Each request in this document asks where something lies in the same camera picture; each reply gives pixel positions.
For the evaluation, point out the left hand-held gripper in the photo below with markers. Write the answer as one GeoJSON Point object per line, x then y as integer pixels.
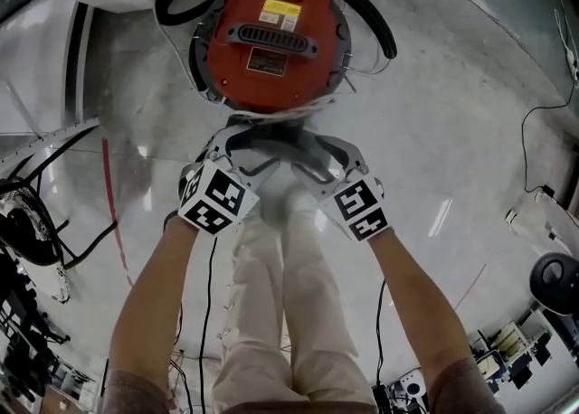
{"type": "Point", "coordinates": [217, 197]}

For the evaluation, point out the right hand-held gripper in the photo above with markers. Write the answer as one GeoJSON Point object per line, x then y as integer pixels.
{"type": "Point", "coordinates": [362, 209]}

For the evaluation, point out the person's left forearm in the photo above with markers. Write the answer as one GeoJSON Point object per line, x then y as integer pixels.
{"type": "Point", "coordinates": [154, 303]}

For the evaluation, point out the person's right forearm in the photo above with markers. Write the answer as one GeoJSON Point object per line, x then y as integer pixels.
{"type": "Point", "coordinates": [416, 303]}

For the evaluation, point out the red vacuum cleaner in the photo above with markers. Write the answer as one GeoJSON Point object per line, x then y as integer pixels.
{"type": "Point", "coordinates": [271, 73]}

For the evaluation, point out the person's beige trousers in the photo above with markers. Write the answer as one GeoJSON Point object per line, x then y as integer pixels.
{"type": "Point", "coordinates": [271, 313]}

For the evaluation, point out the white metal shelf rack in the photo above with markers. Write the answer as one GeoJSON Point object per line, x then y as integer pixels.
{"type": "Point", "coordinates": [31, 64]}

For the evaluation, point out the small white device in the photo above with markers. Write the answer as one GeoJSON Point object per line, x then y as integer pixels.
{"type": "Point", "coordinates": [412, 387]}

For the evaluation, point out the pile of electronic equipment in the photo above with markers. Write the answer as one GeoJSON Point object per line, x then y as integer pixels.
{"type": "Point", "coordinates": [506, 349]}

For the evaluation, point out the white power strip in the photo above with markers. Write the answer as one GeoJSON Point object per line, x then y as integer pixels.
{"type": "Point", "coordinates": [572, 64]}

